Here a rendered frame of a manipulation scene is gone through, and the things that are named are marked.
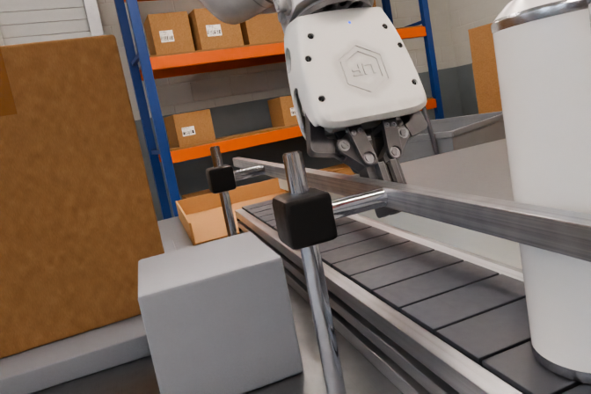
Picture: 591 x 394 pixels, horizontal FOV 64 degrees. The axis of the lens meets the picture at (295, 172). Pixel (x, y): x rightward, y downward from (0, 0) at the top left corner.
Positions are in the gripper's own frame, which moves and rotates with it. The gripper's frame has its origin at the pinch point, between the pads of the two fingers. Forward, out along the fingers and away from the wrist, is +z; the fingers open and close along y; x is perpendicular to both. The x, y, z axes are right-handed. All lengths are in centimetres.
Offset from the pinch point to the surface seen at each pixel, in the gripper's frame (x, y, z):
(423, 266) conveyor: 0.4, 1.2, 6.6
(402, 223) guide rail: 4.7, 2.9, 2.8
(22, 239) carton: 12.4, -29.3, -5.3
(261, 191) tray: 73, 7, -16
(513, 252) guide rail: -8.0, 2.9, 7.0
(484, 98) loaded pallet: 255, 239, -83
